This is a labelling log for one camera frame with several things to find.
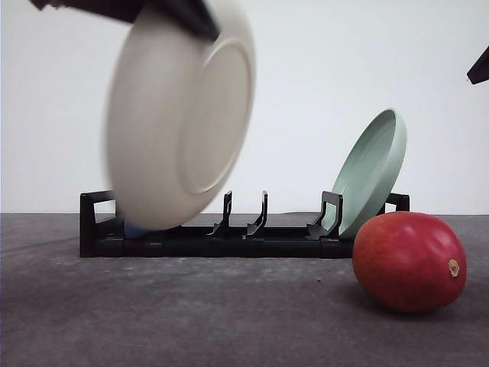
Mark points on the blue plate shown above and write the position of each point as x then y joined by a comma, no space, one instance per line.
132,232

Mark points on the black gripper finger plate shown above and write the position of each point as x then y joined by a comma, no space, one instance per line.
192,13

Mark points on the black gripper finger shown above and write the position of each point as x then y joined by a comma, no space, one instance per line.
480,69
121,10

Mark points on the white plate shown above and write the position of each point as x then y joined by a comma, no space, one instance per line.
179,108

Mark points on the green plate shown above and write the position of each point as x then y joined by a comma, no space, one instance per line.
368,170

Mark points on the black plate rack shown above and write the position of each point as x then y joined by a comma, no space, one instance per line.
103,233

